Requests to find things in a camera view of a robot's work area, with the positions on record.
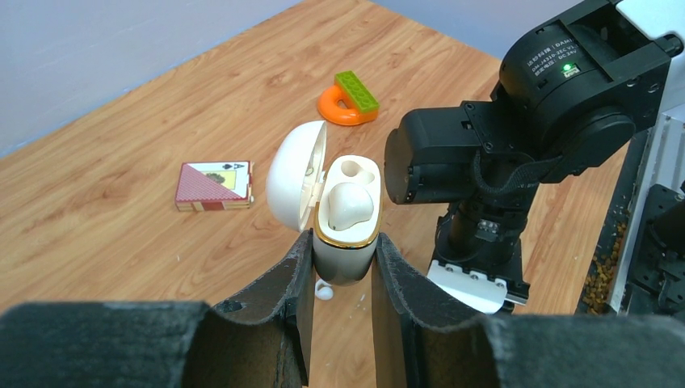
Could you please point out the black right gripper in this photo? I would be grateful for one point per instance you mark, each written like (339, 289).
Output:
(482, 233)

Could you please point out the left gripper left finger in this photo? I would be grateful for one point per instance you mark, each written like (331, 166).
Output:
(259, 337)

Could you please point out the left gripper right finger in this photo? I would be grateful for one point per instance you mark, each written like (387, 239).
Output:
(423, 337)

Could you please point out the white earbud charging case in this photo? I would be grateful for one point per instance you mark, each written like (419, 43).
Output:
(297, 188)

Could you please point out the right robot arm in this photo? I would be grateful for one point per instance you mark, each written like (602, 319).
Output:
(570, 93)

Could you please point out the playing card box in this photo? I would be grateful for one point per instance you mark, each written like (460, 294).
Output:
(214, 186)

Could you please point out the green building block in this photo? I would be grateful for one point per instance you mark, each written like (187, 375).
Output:
(354, 89)

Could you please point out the orange ring toy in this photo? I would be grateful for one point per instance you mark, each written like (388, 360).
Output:
(336, 108)

